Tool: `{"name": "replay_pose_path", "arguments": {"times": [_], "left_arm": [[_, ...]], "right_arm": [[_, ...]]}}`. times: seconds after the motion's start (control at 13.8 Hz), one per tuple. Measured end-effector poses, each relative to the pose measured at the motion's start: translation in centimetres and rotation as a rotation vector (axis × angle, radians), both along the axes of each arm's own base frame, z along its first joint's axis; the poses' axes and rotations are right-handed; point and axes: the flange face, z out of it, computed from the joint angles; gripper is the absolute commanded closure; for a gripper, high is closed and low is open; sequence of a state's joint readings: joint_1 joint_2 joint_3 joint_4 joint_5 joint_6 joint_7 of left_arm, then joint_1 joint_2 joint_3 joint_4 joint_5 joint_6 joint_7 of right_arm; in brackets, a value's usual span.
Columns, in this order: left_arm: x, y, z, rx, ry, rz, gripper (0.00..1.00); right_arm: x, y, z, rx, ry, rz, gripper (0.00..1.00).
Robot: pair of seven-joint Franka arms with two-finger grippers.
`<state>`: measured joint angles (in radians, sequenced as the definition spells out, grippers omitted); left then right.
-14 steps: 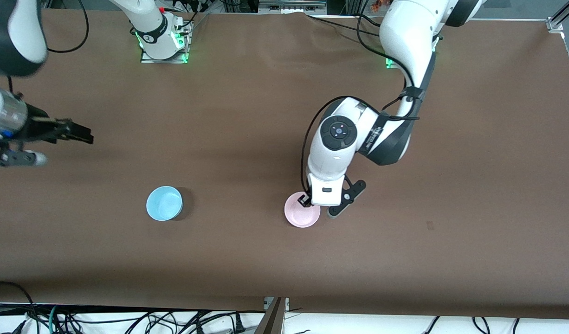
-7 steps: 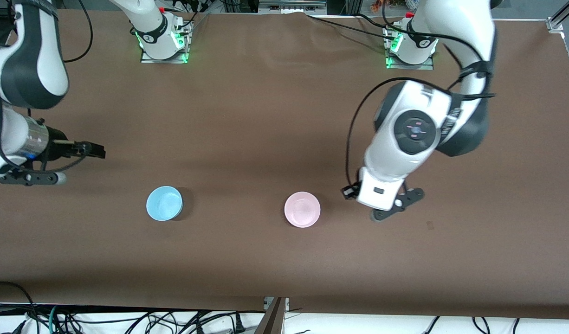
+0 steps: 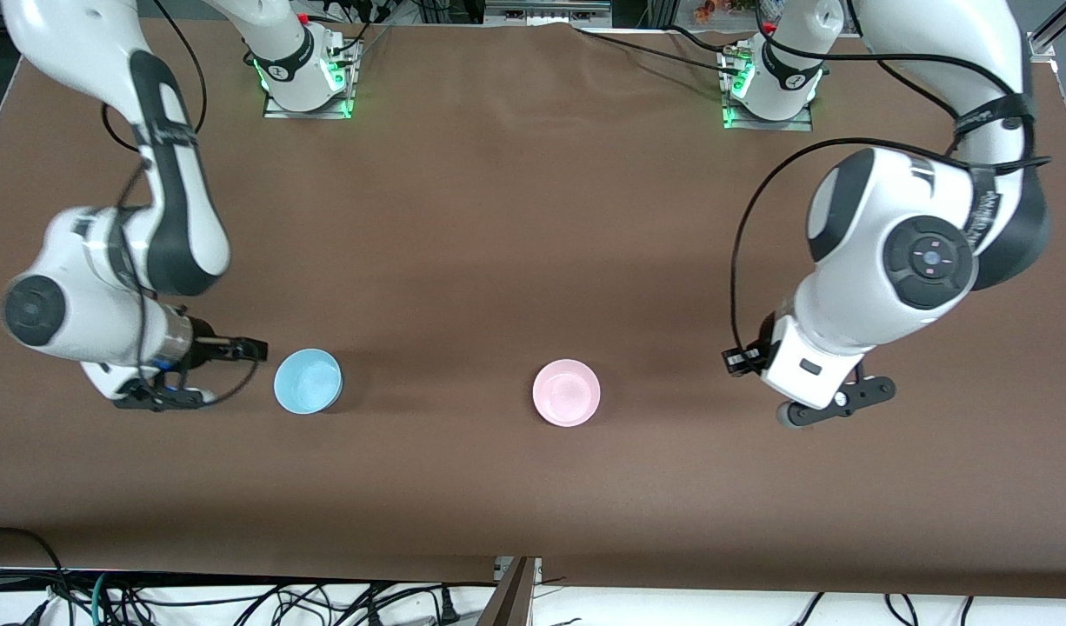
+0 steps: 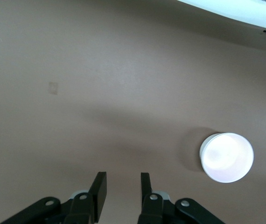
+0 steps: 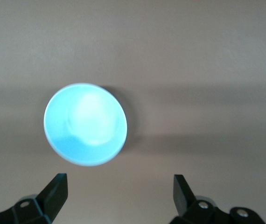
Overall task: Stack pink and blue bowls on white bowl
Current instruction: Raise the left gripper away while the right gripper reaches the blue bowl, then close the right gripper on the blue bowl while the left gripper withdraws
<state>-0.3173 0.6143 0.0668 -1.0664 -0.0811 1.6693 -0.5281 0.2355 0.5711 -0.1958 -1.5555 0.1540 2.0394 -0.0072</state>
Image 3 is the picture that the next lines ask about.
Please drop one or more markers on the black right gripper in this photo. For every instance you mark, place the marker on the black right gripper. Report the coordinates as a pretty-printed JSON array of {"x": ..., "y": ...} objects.
[{"x": 204, "y": 344}]

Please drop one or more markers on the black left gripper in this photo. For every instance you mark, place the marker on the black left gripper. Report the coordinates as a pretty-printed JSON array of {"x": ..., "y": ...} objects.
[{"x": 767, "y": 336}]

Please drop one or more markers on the blue plastic bowl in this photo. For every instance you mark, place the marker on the blue plastic bowl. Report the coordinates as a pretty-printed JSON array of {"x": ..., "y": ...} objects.
[{"x": 307, "y": 382}]

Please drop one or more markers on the pink plastic bowl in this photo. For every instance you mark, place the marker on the pink plastic bowl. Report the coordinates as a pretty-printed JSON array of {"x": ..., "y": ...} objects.
[{"x": 566, "y": 393}]

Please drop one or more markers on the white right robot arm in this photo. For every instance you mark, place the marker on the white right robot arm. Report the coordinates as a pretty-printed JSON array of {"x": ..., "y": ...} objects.
[{"x": 89, "y": 261}]

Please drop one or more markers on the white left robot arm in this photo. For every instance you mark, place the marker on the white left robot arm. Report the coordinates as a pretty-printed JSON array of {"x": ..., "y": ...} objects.
[{"x": 855, "y": 243}]

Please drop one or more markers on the brown table cover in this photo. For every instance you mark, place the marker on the brown table cover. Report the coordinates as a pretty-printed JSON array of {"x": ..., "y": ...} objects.
[{"x": 672, "y": 261}]

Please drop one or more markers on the black power plug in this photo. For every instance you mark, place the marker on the black power plug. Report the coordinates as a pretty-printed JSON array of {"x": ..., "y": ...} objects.
[{"x": 449, "y": 609}]

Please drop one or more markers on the dark grey metal beam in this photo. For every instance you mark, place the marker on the dark grey metal beam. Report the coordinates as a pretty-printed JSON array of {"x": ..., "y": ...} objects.
[{"x": 511, "y": 600}]

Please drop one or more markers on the white power strip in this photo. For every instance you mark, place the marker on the white power strip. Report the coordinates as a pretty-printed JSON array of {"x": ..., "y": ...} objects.
[{"x": 546, "y": 10}]

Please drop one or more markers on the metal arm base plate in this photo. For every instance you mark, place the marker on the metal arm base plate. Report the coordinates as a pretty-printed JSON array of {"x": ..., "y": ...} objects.
[
  {"x": 311, "y": 115},
  {"x": 768, "y": 125}
]

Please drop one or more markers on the aluminium frame profile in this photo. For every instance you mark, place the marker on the aluminium frame profile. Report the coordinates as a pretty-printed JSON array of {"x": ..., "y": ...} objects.
[{"x": 1042, "y": 43}]

